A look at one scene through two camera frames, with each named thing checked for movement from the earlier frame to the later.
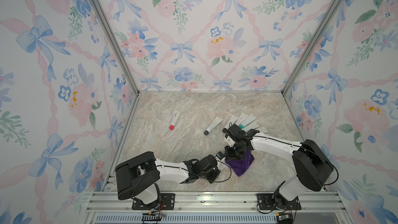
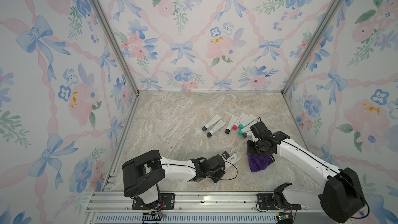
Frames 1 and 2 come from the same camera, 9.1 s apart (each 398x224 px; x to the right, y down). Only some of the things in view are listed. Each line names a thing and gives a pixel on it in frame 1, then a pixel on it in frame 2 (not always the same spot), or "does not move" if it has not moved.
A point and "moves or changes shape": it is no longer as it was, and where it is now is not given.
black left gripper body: x=211 y=175 does not move
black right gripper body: x=233 y=152 to x=255 y=147
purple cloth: x=240 y=166 to x=259 y=162
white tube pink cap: x=241 y=119 to x=248 y=120
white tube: x=213 y=125 moves or changes shape
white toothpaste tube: x=250 y=119 does not move
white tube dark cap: x=219 y=164 moves or changes shape
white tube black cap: x=232 y=120 does not move
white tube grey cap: x=252 y=125 does not move
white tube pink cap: x=175 y=117 moves or changes shape
